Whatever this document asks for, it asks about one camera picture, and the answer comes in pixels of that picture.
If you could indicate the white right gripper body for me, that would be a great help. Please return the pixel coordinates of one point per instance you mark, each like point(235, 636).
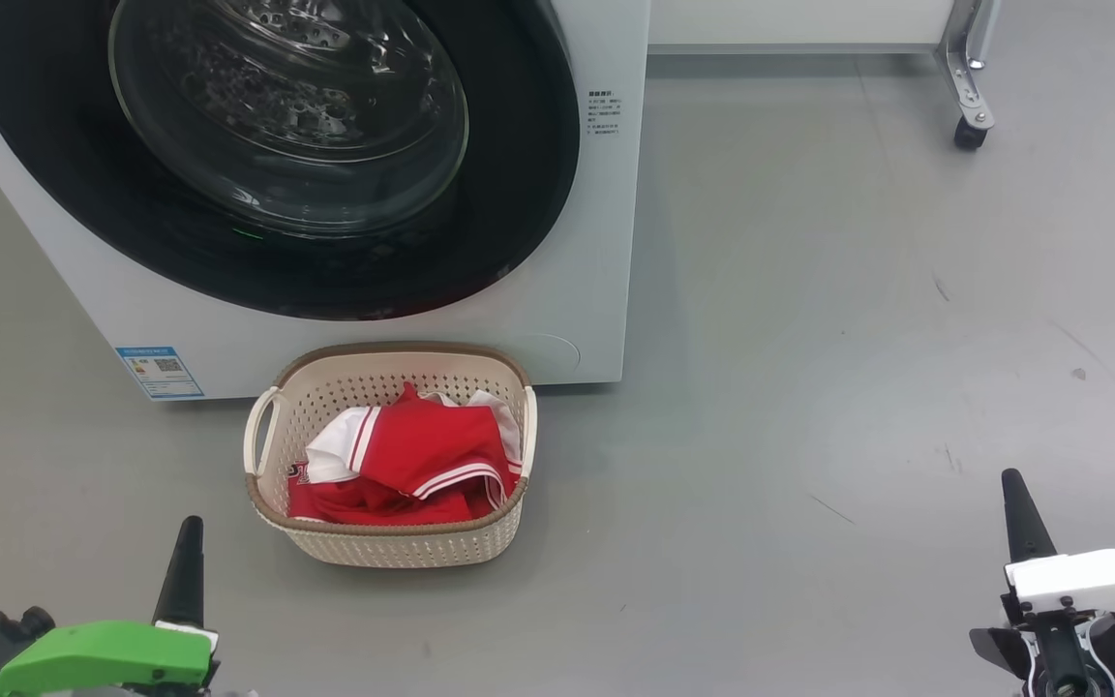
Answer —
point(1099, 579)

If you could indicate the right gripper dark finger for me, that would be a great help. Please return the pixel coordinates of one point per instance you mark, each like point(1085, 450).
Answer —
point(1024, 528)

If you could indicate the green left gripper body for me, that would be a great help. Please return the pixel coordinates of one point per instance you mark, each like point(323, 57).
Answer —
point(103, 658)

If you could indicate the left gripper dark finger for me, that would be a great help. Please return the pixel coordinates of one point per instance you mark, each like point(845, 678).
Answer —
point(185, 581)

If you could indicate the red lettered jersey garment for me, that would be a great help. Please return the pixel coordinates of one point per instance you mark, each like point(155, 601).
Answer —
point(345, 505)

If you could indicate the red and white striped garment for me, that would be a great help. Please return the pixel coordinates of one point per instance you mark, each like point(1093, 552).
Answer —
point(432, 440)

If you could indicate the black glass washing machine door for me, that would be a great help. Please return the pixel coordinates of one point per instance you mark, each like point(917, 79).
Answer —
point(509, 174)

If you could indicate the cream perforated laundry basket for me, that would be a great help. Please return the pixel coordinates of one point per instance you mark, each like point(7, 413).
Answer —
point(403, 547)

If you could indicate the stainless steel washing machine drum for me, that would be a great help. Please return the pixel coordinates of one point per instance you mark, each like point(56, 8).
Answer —
point(306, 106)

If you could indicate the white front-load washing machine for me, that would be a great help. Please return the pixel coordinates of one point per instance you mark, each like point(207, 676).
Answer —
point(596, 242)

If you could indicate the blue energy label sticker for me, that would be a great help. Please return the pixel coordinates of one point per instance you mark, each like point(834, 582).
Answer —
point(161, 373)

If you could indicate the black caster wheel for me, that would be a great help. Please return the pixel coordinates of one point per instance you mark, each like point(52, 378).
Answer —
point(970, 136)

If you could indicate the round drain filter cover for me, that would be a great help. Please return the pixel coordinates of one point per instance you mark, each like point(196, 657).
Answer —
point(553, 353)

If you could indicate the silver metal partition leg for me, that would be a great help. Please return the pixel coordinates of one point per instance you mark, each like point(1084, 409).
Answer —
point(966, 68)

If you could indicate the white partition panel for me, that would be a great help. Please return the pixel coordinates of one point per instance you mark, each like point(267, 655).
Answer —
point(790, 19)

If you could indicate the black text notice sticker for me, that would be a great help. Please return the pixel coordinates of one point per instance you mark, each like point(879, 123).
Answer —
point(604, 113)

